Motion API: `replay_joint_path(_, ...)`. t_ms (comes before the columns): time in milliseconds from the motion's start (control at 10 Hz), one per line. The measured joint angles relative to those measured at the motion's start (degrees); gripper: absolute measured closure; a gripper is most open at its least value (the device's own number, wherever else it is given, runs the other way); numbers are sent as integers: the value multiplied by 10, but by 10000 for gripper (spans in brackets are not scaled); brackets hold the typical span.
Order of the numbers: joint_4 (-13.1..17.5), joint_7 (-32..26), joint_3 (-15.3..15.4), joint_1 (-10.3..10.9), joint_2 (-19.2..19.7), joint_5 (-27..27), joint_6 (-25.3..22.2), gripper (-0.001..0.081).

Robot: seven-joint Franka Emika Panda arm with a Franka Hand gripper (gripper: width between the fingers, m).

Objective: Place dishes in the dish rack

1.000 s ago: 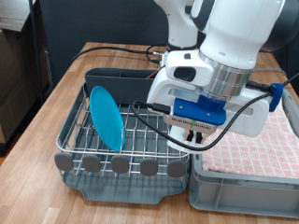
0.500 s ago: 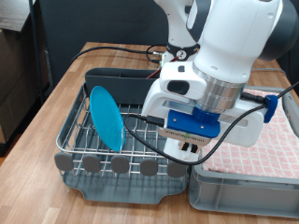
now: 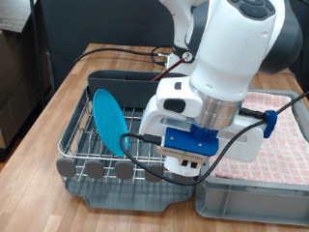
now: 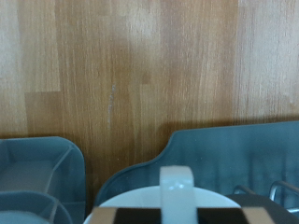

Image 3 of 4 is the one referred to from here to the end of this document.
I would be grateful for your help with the red-brown wooden spoon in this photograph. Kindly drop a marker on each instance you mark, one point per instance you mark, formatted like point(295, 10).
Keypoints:
point(167, 69)

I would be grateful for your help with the dark partition panel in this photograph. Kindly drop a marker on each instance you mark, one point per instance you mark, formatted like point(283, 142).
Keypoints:
point(106, 22)

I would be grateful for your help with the blue plate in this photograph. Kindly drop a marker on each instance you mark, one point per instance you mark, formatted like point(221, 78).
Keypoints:
point(109, 122)

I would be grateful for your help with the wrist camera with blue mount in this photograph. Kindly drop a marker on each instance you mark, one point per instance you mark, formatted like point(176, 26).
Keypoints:
point(190, 141)

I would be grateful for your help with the dark gray cutlery holder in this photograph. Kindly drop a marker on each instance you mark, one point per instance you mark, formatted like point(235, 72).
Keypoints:
point(128, 92)

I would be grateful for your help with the pink checkered cloth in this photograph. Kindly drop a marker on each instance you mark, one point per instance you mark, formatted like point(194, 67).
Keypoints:
point(283, 154)

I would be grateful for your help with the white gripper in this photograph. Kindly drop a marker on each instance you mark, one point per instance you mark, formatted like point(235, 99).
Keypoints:
point(151, 124)

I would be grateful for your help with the black metal pole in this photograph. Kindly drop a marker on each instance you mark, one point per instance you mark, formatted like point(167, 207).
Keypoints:
point(36, 48)

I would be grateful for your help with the gray plastic crate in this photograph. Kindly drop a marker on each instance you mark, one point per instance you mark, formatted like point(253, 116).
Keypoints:
point(251, 203)

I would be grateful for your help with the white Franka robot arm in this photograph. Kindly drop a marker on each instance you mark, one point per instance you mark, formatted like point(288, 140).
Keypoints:
point(231, 48)

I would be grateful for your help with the gray plastic drain tray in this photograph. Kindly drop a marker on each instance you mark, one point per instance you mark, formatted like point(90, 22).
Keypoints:
point(128, 196)

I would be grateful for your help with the white mug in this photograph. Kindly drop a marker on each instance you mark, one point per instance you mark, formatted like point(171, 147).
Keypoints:
point(174, 167)

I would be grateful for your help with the cardboard box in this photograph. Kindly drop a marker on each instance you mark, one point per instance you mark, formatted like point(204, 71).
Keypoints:
point(16, 80)

